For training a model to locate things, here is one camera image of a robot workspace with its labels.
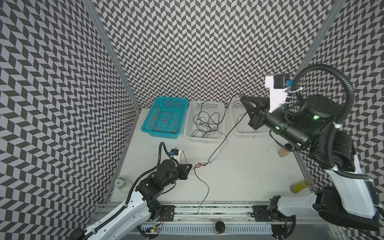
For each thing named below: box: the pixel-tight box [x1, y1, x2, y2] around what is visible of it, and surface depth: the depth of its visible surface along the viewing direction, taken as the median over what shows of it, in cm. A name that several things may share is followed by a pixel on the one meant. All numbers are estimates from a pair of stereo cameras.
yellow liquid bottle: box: [290, 178, 313, 194], surface depth 76 cm
